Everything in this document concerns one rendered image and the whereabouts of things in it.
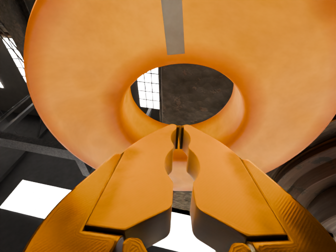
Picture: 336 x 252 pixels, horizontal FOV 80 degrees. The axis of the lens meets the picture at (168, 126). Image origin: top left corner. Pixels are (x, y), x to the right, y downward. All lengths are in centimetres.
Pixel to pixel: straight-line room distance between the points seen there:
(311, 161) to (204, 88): 26
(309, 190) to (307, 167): 5
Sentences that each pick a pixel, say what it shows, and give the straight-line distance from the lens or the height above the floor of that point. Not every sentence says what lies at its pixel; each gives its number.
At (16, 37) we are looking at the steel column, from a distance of 441.
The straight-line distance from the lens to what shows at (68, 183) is 880.
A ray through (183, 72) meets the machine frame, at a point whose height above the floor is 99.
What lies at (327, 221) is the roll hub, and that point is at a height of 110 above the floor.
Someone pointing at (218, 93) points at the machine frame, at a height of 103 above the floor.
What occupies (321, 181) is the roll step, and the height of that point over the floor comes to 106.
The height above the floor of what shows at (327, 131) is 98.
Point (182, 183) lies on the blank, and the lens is 16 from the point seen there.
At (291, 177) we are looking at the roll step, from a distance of 46.
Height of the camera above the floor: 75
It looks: 43 degrees up
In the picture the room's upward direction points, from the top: 180 degrees clockwise
